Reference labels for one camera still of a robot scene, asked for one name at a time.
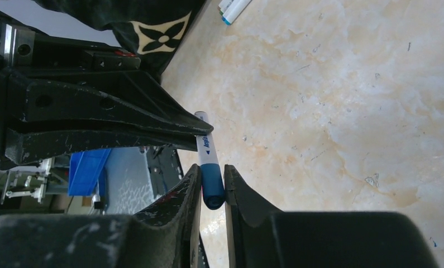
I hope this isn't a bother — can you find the blue cap white marker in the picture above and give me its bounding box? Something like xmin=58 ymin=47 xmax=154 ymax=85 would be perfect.
xmin=195 ymin=133 xmax=225 ymax=210

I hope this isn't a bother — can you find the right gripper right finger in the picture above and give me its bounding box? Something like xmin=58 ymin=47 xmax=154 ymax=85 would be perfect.
xmin=224 ymin=165 xmax=438 ymax=267

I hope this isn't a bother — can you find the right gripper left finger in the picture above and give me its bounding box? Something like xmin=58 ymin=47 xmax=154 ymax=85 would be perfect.
xmin=0 ymin=165 xmax=201 ymax=267

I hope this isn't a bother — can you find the teal cap white marker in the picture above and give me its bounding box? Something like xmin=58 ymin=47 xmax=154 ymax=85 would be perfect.
xmin=222 ymin=0 xmax=252 ymax=25

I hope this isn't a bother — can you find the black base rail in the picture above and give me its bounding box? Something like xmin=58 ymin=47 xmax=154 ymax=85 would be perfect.
xmin=146 ymin=146 xmax=184 ymax=199

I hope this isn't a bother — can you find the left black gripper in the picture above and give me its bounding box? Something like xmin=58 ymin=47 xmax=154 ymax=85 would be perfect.
xmin=0 ymin=22 xmax=213 ymax=170

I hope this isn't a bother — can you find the black floral blanket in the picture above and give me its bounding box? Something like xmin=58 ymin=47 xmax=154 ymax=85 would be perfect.
xmin=37 ymin=0 xmax=206 ymax=82

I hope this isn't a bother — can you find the blue plastic bin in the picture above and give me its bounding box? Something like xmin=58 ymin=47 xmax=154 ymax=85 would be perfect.
xmin=68 ymin=149 xmax=111 ymax=197

